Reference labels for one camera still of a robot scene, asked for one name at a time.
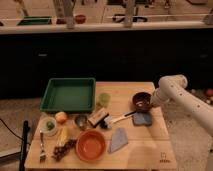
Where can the dark brown bowl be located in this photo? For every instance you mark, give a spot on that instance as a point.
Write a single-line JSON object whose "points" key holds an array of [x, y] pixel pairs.
{"points": [[141, 101]]}

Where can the small metal cup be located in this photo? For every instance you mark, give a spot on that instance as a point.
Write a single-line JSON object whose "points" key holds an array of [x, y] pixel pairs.
{"points": [[81, 122]]}

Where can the wooden block brush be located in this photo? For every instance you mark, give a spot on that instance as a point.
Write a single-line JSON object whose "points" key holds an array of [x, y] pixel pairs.
{"points": [[97, 116]]}

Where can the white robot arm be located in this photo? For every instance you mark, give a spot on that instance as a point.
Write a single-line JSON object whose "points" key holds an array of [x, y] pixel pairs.
{"points": [[173, 88]]}

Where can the yellow banana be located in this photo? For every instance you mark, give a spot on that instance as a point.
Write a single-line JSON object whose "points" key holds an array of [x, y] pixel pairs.
{"points": [[63, 136]]}

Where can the black stand pole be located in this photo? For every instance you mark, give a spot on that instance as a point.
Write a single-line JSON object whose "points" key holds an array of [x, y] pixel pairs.
{"points": [[23, 152]]}

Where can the distant orange bowl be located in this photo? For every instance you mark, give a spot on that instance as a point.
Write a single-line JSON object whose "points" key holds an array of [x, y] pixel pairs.
{"points": [[80, 19]]}

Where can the silver fork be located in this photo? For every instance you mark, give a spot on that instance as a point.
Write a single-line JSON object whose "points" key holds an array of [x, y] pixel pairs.
{"points": [[42, 150]]}

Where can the bunch of dark grapes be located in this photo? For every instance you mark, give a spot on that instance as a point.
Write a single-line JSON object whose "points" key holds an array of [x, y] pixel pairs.
{"points": [[60, 151]]}

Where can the grey folded cloth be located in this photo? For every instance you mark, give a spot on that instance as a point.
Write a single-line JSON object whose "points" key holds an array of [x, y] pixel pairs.
{"points": [[118, 140]]}

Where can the orange fruit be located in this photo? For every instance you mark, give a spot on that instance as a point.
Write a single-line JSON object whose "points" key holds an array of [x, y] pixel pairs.
{"points": [[61, 117]]}

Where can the green plastic tray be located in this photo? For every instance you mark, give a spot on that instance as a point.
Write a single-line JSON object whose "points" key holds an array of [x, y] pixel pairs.
{"points": [[71, 95]]}

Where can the distant green tray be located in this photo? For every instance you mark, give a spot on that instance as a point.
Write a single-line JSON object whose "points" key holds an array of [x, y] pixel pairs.
{"points": [[27, 21]]}

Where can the blue grey sponge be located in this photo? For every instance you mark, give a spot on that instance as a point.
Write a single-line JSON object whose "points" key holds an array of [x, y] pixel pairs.
{"points": [[141, 119]]}

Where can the green cup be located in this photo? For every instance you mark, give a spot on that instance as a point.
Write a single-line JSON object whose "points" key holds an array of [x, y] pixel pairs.
{"points": [[103, 99]]}

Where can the black white dish brush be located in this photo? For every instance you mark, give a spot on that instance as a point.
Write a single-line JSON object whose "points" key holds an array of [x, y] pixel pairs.
{"points": [[109, 120]]}

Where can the clear bowl with greens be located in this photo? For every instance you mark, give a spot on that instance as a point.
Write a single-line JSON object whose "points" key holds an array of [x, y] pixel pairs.
{"points": [[48, 126]]}

